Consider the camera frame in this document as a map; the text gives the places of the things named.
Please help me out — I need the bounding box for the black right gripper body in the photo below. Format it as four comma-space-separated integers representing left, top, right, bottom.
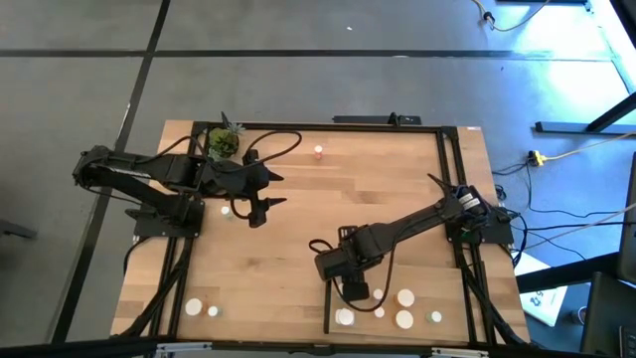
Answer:
314, 247, 363, 283

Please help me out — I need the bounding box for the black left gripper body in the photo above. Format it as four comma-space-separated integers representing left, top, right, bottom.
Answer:
218, 148, 273, 201

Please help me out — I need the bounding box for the green succulent in black pot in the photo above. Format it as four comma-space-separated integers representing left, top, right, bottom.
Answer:
207, 111, 246, 168

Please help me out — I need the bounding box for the black mounting plate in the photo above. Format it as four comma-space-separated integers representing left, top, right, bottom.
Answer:
331, 111, 423, 126

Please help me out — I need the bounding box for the white printed paper sheet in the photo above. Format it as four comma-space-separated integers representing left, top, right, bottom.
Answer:
514, 251, 569, 328

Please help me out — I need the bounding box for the black desk beam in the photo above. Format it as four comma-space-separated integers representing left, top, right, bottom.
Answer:
515, 251, 622, 294

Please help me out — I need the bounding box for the grey chair foot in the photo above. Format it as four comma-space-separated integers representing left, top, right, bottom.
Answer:
0, 218, 39, 240

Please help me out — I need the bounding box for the black desk leg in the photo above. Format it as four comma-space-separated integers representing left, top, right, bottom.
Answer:
534, 91, 636, 136

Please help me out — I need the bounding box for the black equipment case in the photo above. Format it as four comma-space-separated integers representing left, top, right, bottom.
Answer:
579, 270, 636, 357

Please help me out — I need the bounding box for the grey panel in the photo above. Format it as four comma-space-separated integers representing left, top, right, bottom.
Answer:
615, 151, 636, 285

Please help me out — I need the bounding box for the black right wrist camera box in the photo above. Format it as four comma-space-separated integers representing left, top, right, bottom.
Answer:
341, 280, 372, 302

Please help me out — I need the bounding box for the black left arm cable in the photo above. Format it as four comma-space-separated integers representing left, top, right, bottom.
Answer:
229, 129, 303, 221

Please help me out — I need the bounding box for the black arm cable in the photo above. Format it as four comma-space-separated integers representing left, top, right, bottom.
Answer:
307, 238, 398, 313
229, 129, 303, 221

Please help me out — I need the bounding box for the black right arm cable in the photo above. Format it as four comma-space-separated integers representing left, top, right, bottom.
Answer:
307, 238, 398, 313

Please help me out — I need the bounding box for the black aluminium table frame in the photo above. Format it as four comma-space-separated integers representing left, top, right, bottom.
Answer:
111, 120, 531, 358

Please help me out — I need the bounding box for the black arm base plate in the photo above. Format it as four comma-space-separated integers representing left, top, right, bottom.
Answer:
443, 204, 516, 246
123, 206, 206, 239

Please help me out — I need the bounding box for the black cable bundle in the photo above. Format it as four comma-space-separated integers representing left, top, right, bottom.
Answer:
118, 233, 200, 344
454, 241, 528, 345

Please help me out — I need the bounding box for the yellow extension cable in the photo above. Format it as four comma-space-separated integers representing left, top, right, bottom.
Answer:
527, 132, 636, 168

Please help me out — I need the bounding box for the white floor cable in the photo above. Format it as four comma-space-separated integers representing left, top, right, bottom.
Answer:
519, 202, 636, 253

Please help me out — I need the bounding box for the beige floor cable black plug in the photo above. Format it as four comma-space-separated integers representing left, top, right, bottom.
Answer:
469, 0, 553, 34

